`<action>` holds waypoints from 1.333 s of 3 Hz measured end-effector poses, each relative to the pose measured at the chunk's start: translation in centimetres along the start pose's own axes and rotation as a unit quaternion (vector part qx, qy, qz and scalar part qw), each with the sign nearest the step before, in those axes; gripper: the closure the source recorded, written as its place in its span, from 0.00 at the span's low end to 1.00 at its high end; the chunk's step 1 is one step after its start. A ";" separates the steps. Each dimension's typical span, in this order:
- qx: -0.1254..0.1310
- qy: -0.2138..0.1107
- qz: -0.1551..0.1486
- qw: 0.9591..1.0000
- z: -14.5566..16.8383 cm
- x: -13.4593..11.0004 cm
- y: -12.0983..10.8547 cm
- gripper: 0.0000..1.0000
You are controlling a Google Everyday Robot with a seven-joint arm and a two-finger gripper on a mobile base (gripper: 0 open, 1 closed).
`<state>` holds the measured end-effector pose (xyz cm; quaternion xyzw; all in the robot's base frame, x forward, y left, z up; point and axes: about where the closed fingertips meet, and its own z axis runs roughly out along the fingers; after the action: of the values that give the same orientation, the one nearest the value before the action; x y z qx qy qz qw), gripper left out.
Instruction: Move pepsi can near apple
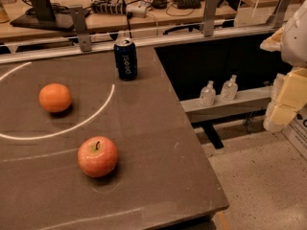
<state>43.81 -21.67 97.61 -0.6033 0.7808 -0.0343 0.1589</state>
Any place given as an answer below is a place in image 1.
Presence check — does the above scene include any left clear sanitizer bottle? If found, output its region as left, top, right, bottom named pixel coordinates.
left=200, top=80, right=216, bottom=107

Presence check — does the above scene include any red apple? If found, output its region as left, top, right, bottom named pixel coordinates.
left=78, top=136, right=118, bottom=177

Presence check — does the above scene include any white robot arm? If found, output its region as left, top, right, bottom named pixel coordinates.
left=260, top=1, right=307, bottom=132

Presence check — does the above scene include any blue pepsi can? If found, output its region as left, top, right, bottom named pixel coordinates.
left=114, top=37, right=137, bottom=81

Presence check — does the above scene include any black monitor stand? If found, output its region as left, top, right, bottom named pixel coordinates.
left=9, top=0, right=92, bottom=32

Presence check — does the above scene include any left metal bracket post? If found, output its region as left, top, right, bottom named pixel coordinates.
left=69, top=5, right=92, bottom=52

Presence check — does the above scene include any wooden background desk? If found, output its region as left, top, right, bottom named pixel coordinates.
left=0, top=0, right=307, bottom=43

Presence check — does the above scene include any metal bracket post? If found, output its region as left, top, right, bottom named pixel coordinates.
left=203, top=0, right=220, bottom=36
left=266, top=0, right=291, bottom=28
left=69, top=5, right=92, bottom=52

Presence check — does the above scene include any grey side shelf beam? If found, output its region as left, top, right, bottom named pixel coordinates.
left=181, top=86, right=272, bottom=123

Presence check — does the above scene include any white power adapter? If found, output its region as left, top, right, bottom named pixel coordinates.
left=126, top=5, right=147, bottom=18

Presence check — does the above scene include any black keypad device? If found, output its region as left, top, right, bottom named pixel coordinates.
left=176, top=0, right=201, bottom=9

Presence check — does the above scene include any orange fruit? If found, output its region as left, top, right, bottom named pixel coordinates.
left=38, top=83, right=72, bottom=113

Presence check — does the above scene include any clear sanitizer bottle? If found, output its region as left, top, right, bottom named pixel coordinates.
left=221, top=75, right=238, bottom=101
left=200, top=80, right=216, bottom=107

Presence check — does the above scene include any right clear sanitizer bottle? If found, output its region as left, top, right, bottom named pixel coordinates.
left=221, top=75, right=238, bottom=101

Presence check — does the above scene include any white cardboard box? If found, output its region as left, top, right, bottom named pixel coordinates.
left=282, top=105, right=307, bottom=159

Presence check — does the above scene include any right metal bracket post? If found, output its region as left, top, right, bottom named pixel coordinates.
left=266, top=0, right=291, bottom=28

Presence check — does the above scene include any grey power strip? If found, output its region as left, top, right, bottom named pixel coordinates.
left=91, top=1, right=126, bottom=15

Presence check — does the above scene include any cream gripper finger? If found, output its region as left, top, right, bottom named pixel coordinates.
left=264, top=67, right=307, bottom=132
left=260, top=28, right=284, bottom=52

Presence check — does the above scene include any middle metal bracket post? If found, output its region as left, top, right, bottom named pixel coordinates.
left=203, top=0, right=220, bottom=36

